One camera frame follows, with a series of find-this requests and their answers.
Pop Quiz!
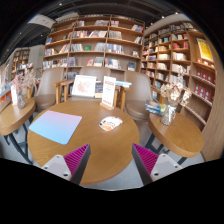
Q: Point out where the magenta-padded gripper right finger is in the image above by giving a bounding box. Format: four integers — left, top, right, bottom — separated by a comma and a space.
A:
131, 143, 184, 186

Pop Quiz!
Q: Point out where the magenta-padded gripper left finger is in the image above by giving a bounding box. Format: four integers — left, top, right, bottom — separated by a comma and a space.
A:
41, 143, 92, 186

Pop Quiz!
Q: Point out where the orange and white computer mouse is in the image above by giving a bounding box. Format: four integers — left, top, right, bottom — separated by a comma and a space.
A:
98, 115, 124, 132

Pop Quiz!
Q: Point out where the pink-blue gradient mouse pad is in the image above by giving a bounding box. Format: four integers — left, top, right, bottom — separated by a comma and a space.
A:
28, 110, 83, 146

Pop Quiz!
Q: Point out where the round wooden side table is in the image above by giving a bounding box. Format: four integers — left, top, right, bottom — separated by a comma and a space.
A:
0, 97, 37, 164
144, 111, 205, 166

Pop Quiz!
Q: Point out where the glass vase with beige flowers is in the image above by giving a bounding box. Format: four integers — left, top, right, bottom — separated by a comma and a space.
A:
159, 64, 193, 127

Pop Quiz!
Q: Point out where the stack of blue books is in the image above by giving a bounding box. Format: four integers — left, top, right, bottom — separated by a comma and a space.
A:
144, 99, 167, 117

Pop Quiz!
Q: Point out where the dark cover book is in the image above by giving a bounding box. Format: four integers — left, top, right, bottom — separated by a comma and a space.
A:
94, 80, 104, 99

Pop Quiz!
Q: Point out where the white framed floral picture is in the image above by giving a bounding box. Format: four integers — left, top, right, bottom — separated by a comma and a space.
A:
71, 74, 98, 98

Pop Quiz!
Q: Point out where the white sign on wooden base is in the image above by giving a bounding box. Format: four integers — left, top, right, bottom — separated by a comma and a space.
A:
99, 75, 117, 111

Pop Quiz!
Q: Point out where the light blue book stack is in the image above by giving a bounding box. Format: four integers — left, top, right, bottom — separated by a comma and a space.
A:
114, 79, 133, 89

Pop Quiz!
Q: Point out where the glass vase with pink flowers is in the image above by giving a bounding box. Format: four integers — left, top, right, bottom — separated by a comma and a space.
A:
10, 63, 39, 110

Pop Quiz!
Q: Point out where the curved wooden bookshelf unit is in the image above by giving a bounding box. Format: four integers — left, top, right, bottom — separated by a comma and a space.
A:
139, 20, 224, 161

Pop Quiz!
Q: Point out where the small distant wooden bookshelf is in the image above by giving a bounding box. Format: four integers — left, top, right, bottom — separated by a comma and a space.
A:
10, 47, 31, 81

